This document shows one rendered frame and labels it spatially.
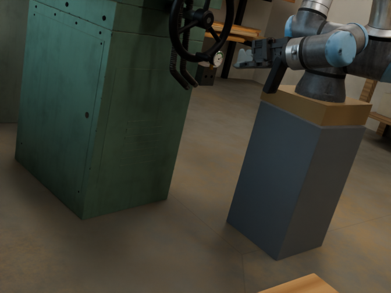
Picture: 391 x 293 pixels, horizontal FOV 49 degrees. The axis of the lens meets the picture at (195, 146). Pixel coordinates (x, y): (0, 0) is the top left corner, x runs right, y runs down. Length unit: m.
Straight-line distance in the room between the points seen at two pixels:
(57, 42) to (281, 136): 0.91
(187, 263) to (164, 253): 0.09
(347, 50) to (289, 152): 0.55
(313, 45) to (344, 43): 0.08
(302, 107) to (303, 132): 0.10
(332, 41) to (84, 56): 0.84
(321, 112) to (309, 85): 0.13
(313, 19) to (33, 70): 1.12
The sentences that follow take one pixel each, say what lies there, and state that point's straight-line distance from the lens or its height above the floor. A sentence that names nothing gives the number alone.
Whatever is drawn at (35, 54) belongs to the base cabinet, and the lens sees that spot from 1.90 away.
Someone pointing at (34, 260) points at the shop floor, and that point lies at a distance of 1.49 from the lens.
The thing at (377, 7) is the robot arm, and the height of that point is 0.97.
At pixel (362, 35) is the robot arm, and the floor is 0.88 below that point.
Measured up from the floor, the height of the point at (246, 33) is 0.60.
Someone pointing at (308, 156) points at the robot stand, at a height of 0.44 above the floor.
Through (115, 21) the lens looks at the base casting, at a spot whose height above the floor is 0.74.
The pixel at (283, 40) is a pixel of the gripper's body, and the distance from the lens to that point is 1.30.
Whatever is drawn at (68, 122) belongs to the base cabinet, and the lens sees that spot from 1.69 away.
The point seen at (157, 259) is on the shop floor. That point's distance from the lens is 1.57.
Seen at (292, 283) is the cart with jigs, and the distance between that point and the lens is 0.68.
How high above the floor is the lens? 0.89
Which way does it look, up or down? 19 degrees down
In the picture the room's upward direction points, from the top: 14 degrees clockwise
